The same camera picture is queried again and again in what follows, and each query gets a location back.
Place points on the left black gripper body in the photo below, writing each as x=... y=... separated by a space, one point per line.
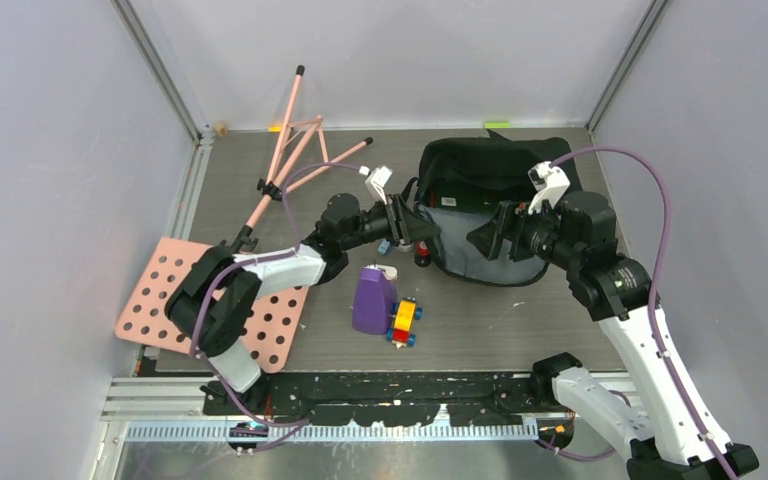
x=374 y=227

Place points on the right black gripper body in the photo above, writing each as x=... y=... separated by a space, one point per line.
x=540 y=235

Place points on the black backpack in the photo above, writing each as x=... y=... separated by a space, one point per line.
x=460 y=182

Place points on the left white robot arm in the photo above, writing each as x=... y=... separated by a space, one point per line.
x=213 y=301

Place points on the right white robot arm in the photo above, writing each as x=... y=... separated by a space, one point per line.
x=674 y=436

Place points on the red cap black bottle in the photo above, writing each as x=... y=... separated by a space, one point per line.
x=422 y=256

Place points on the blue correction tape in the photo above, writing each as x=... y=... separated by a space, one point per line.
x=384 y=247

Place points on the purple stapler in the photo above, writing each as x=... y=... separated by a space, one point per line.
x=375 y=295

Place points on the pink tripod stand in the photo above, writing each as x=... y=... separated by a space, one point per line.
x=247 y=178

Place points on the colourful toy block car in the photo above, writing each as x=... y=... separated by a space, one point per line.
x=404 y=313

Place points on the pink perforated stand board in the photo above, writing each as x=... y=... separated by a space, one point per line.
x=269 y=329

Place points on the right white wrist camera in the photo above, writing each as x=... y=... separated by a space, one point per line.
x=550 y=183

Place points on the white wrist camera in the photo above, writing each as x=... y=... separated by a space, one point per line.
x=376 y=180
x=550 y=183

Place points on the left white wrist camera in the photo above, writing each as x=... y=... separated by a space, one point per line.
x=376 y=180

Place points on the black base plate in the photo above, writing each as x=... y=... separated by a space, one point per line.
x=391 y=399

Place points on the aluminium frame rail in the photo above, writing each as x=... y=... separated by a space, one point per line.
x=154 y=428

